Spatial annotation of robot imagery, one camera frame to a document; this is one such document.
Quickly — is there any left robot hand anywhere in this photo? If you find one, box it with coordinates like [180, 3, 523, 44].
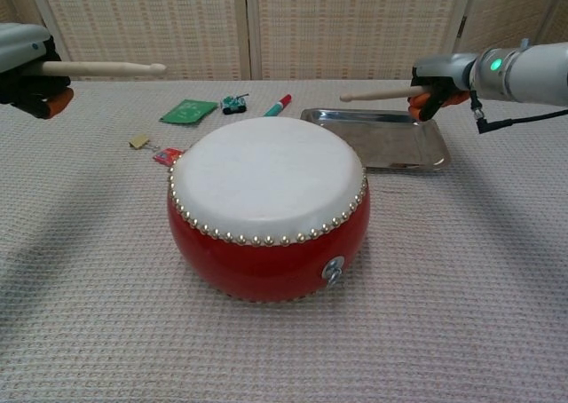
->
[0, 22, 75, 120]

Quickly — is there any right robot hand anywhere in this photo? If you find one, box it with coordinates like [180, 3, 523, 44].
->
[408, 52, 478, 122]

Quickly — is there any wooden drumstick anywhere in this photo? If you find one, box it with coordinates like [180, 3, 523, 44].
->
[339, 86, 421, 103]
[42, 60, 168, 78]

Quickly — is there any stainless steel tray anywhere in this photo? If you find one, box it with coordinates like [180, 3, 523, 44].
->
[300, 107, 452, 170]

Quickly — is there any red drum with white skin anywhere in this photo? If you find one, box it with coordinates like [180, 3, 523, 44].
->
[166, 116, 372, 304]

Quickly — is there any tan binder clip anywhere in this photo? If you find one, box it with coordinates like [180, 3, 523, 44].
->
[128, 132, 160, 152]

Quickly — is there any red candy packet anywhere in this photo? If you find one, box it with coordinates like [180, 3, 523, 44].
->
[152, 146, 185, 166]

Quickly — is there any green circuit board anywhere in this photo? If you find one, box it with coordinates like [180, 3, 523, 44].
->
[159, 99, 217, 126]

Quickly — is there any green marker with red cap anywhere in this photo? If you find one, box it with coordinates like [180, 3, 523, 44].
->
[263, 93, 293, 118]

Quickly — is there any woven folding screen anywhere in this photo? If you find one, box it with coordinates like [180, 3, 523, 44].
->
[0, 0, 568, 83]

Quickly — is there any white woven tablecloth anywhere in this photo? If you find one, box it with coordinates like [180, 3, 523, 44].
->
[0, 79, 568, 403]

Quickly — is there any small green toy tank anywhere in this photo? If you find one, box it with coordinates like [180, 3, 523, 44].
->
[220, 92, 249, 115]

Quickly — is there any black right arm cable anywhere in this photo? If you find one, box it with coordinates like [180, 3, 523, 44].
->
[470, 91, 568, 134]

